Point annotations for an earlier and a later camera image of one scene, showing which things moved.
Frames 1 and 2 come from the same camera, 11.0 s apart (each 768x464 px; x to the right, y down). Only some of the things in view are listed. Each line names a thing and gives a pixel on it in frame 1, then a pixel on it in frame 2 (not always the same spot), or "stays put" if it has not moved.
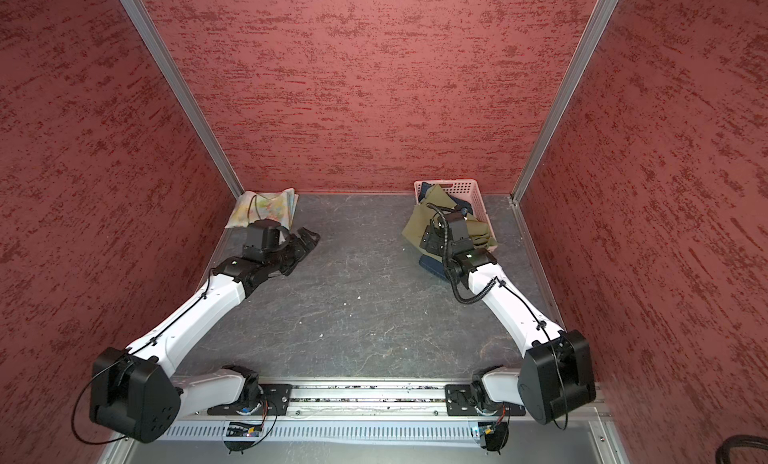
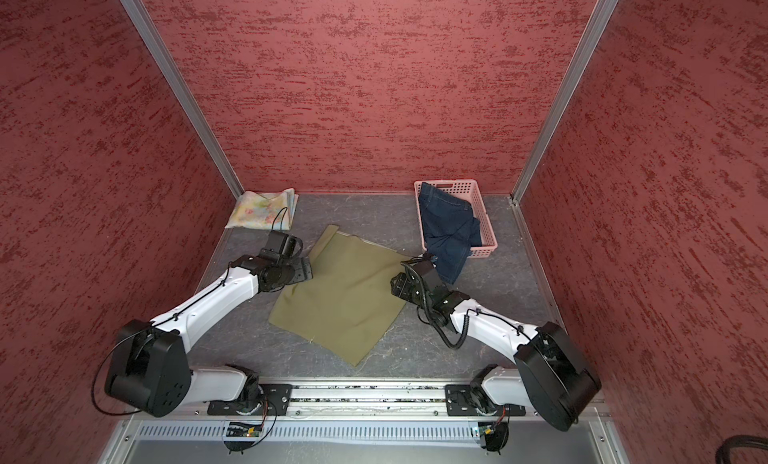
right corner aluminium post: [604, 6] stays put
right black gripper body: [433, 236] → [409, 289]
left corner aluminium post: [154, 41] stays put
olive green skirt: [479, 234] → [348, 304]
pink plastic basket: [469, 191] stays put
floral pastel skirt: [250, 207] stays put
